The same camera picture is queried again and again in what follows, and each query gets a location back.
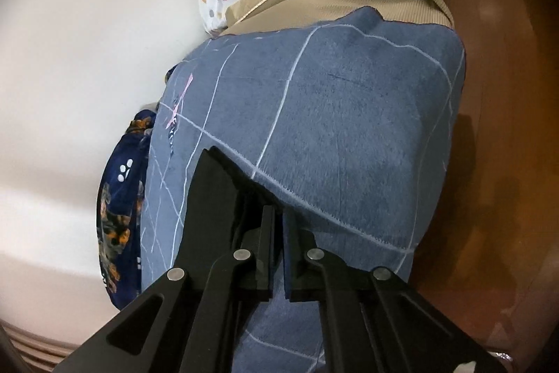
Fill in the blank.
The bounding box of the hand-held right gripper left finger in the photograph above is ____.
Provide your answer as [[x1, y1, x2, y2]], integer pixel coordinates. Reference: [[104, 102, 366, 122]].
[[55, 206, 284, 373]]

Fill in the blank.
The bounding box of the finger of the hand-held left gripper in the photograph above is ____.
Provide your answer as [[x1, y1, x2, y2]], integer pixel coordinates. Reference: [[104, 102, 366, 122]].
[[176, 146, 265, 271]]

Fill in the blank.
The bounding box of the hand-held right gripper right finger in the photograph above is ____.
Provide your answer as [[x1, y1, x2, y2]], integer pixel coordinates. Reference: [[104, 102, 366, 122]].
[[284, 210, 505, 373]]

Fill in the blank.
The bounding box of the navy floral cloth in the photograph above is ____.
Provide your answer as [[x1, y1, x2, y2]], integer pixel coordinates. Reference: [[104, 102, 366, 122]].
[[96, 108, 158, 310]]

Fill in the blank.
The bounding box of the blue checked bedsheet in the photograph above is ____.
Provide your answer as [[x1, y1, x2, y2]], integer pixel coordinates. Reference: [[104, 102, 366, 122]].
[[140, 6, 468, 373]]

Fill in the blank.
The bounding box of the stack of beige folded linens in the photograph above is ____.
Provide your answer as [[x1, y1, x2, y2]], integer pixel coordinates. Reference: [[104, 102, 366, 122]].
[[0, 321, 75, 370]]

